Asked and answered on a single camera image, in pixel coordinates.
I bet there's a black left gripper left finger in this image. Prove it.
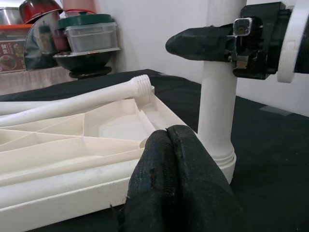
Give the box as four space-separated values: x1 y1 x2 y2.
123 130 181 232

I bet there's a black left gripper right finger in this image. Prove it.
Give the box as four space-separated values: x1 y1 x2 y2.
167 124 254 232

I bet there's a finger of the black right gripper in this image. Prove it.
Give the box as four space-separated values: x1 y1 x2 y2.
166 24 235 62

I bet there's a clear tape strip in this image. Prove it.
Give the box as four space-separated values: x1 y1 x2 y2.
259 105 290 116

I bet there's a white plastic table top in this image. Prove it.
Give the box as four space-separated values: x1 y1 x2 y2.
0 86 237 230

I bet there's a clear plastic food container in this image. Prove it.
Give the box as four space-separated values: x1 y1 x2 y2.
64 22 121 53

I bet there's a dark green lid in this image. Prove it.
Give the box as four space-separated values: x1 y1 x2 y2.
57 13 118 30

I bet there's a black wok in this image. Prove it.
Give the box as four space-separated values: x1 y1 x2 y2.
52 49 113 73

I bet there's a pink plastic container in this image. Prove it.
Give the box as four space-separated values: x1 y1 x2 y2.
62 0 96 15

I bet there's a red metal pot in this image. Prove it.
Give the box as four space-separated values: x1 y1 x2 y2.
19 0 64 25

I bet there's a shiny steel pot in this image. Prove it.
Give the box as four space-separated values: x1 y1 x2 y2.
23 12 64 71

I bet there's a beige cloth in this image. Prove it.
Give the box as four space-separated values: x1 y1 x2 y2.
0 66 75 96

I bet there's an orange-lidded storage box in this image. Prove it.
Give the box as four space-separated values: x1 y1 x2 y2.
0 24 33 73

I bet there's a steel bowl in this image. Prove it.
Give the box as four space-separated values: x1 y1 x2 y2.
0 7 24 26

